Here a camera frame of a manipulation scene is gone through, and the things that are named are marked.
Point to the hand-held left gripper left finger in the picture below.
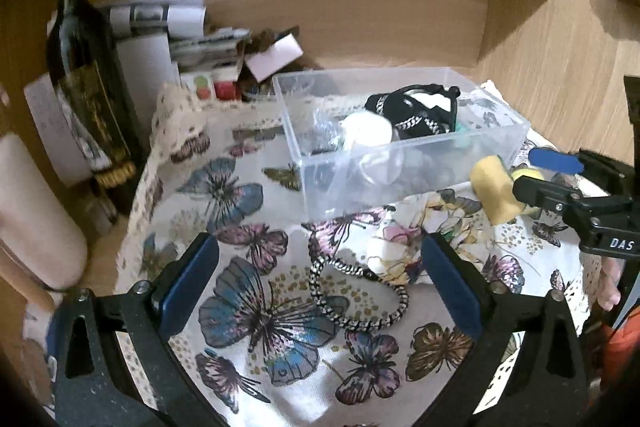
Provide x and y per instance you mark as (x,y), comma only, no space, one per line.
(192,279)

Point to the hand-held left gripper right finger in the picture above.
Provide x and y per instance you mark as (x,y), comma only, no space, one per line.
(450,279)

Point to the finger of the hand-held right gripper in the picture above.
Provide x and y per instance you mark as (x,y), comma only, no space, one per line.
(537,192)
(555,158)

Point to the clear plastic box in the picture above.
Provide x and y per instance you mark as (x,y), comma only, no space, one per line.
(400,157)

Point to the person's right hand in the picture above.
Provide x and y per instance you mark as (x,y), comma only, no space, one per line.
(610,279)

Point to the small yellow sponge piece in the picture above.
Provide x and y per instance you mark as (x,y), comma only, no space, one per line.
(530,173)

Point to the butterfly print cloth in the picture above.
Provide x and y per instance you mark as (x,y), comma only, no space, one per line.
(260,257)

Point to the beige paper roll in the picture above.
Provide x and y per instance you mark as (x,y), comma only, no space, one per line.
(35,217)

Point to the white round puff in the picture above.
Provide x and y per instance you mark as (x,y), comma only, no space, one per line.
(367,129)

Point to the small red and green box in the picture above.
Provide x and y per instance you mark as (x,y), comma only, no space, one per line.
(210,86)

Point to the dark wine bottle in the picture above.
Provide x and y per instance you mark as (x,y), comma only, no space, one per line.
(90,97)

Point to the white carton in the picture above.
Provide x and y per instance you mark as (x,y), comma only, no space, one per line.
(147,72)

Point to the small white pink box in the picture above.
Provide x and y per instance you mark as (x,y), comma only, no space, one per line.
(272,57)

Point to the stack of papers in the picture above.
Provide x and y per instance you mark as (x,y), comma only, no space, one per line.
(165,17)

